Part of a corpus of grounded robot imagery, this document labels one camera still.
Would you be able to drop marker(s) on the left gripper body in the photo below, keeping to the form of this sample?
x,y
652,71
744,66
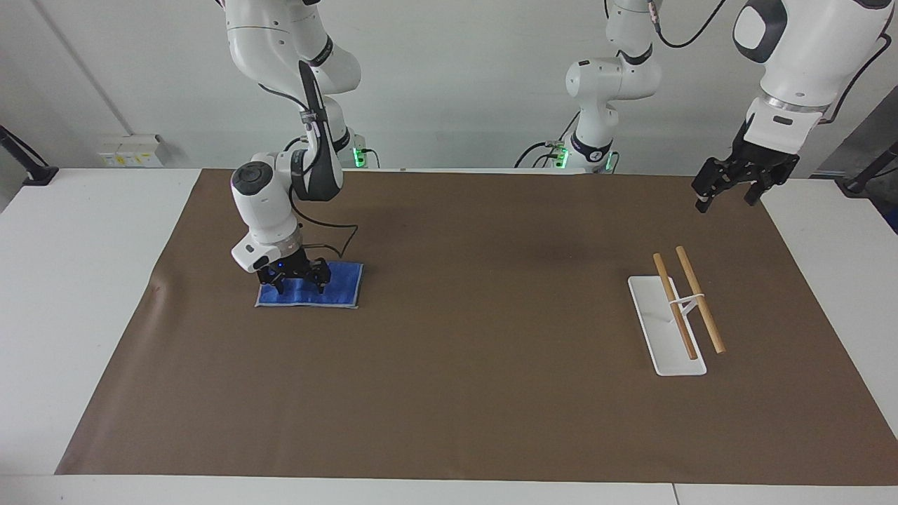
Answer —
x,y
768,163

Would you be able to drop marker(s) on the black stand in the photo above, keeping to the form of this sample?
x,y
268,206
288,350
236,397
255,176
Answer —
x,y
31,172
866,179

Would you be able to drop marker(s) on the white wall socket box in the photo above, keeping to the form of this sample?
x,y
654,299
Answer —
x,y
133,151

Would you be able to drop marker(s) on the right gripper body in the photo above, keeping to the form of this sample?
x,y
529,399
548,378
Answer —
x,y
287,264

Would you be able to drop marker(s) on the white rack with wooden rods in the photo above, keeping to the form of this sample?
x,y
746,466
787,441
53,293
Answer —
x,y
666,330

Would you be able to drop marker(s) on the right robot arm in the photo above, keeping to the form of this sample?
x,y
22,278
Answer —
x,y
270,203

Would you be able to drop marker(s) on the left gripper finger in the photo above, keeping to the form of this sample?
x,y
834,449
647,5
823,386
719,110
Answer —
x,y
712,179
765,181

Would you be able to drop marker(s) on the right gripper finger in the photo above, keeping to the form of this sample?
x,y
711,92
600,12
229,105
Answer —
x,y
321,273
273,283

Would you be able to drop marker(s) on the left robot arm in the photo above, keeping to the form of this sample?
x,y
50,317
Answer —
x,y
807,49

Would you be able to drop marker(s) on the blue towel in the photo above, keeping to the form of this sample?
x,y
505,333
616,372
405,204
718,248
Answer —
x,y
344,287

